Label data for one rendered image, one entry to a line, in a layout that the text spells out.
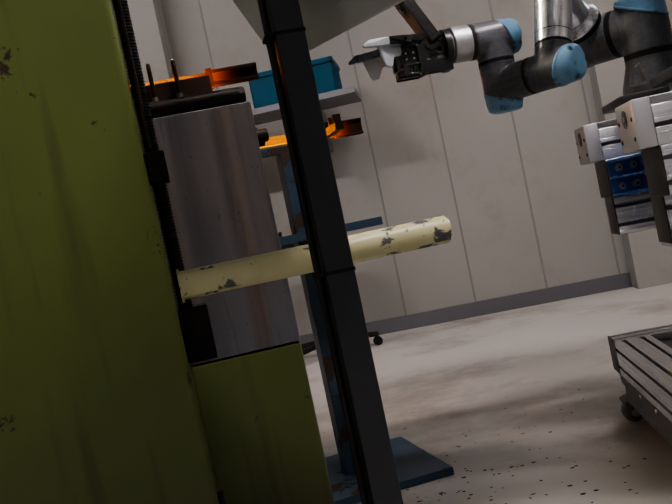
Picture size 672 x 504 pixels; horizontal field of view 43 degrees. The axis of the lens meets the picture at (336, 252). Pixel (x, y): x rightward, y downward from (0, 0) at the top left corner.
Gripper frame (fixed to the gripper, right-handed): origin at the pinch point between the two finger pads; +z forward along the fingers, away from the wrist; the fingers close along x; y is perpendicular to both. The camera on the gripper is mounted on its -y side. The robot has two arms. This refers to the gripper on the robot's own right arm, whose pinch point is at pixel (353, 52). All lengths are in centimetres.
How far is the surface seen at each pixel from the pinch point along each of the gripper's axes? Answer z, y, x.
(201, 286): 40, 39, -39
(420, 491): -1, 100, 26
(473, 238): -117, 56, 285
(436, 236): 2, 39, -39
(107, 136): 49, 15, -44
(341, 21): 15, 7, -56
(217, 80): 28.5, 1.2, -0.7
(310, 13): 18, 4, -53
